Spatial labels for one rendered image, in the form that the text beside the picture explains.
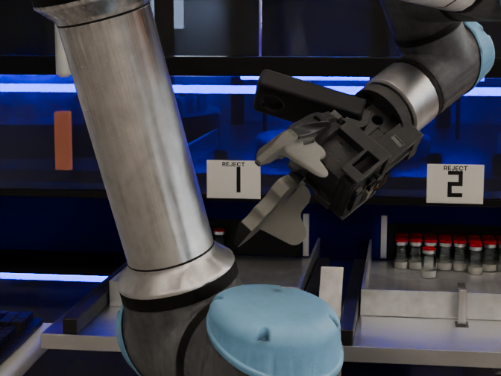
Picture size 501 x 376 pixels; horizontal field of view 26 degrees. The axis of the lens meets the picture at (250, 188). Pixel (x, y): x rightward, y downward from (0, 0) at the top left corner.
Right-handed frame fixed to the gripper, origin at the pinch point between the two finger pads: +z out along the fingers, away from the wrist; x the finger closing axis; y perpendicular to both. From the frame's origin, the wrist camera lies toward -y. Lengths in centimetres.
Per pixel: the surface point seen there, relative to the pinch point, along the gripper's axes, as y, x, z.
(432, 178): 0, 43, -49
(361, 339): 13.4, 28.6, -13.4
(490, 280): 17, 47, -45
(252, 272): -10, 56, -24
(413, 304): 13.7, 33.8, -25.2
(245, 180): -21, 50, -32
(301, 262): -7, 60, -33
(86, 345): -10.5, 35.6, 9.7
